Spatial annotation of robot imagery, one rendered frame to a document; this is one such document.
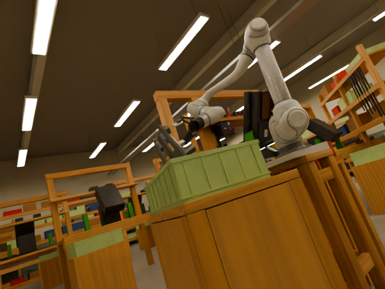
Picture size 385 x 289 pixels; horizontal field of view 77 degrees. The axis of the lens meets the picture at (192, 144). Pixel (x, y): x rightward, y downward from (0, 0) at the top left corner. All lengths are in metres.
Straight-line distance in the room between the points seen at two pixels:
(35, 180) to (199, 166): 11.07
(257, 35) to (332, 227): 1.15
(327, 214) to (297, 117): 0.54
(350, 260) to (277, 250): 0.66
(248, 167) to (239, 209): 0.21
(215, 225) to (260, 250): 0.18
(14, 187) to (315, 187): 11.11
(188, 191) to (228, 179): 0.18
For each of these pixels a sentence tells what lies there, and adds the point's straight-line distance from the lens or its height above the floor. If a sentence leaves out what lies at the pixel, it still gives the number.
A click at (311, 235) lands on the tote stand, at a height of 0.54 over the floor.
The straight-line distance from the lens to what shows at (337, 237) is 1.55.
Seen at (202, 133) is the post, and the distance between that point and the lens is 2.52.
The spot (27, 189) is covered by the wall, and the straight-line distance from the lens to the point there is 11.73.
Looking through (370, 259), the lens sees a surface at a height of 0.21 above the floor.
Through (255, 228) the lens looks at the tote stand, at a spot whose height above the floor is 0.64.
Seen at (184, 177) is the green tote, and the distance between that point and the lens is 0.90.
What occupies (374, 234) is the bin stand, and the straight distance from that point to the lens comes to 2.20.
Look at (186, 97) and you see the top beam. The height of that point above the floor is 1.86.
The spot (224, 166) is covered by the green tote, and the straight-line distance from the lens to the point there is 0.98.
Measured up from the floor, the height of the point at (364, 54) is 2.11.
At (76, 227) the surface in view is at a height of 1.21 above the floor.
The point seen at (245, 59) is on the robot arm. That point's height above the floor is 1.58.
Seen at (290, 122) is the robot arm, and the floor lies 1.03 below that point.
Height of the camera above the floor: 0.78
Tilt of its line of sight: 13 degrees up
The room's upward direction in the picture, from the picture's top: 18 degrees counter-clockwise
